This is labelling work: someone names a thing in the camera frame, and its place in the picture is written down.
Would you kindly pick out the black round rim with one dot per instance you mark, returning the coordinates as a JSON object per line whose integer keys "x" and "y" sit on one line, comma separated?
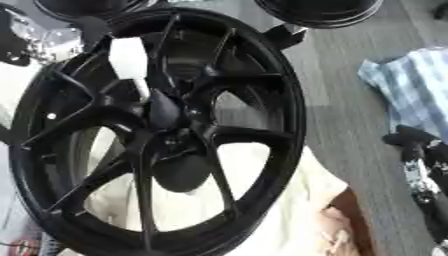
{"x": 321, "y": 13}

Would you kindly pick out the black spoked wheel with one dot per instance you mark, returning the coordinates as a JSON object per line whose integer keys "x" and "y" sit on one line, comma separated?
{"x": 274, "y": 100}

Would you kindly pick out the blue white checked cloth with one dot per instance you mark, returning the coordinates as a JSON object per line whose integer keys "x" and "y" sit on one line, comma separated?
{"x": 414, "y": 86}

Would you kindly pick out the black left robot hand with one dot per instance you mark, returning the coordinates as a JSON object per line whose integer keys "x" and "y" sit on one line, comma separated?
{"x": 93, "y": 31}

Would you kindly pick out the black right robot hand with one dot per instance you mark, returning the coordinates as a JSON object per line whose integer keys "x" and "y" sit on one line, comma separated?
{"x": 414, "y": 135}

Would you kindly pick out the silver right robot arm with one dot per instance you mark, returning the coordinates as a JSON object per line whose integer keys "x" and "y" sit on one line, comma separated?
{"x": 421, "y": 180}

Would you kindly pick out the white pin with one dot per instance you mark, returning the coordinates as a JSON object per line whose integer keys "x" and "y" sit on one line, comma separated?
{"x": 128, "y": 58}

